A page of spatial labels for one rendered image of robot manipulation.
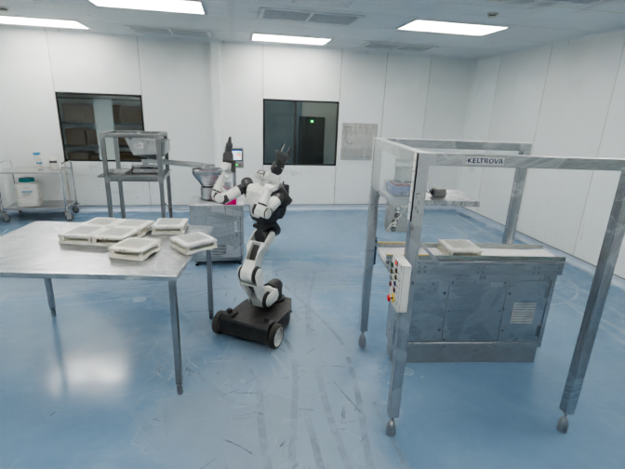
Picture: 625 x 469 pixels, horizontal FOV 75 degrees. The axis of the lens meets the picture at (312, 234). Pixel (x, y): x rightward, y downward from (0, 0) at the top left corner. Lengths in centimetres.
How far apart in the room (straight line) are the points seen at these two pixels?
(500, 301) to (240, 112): 556
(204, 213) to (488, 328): 323
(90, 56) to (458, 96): 646
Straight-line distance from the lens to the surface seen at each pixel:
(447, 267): 306
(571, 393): 305
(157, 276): 264
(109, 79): 782
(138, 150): 570
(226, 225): 492
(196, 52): 762
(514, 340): 364
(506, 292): 340
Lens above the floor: 188
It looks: 17 degrees down
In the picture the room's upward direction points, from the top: 2 degrees clockwise
